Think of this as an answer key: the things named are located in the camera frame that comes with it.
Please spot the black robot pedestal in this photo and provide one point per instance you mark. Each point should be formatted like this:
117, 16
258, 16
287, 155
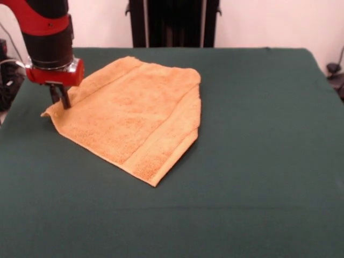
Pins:
174, 27

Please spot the orange terry towel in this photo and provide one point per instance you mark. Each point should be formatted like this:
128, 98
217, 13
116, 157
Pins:
129, 121

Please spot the dark green table cloth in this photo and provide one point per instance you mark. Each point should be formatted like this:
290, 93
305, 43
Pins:
242, 161

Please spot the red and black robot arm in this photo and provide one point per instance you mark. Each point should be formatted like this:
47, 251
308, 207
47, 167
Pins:
45, 32

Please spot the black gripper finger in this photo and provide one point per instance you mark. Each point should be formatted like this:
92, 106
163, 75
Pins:
64, 96
53, 94

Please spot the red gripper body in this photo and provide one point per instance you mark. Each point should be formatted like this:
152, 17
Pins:
56, 76

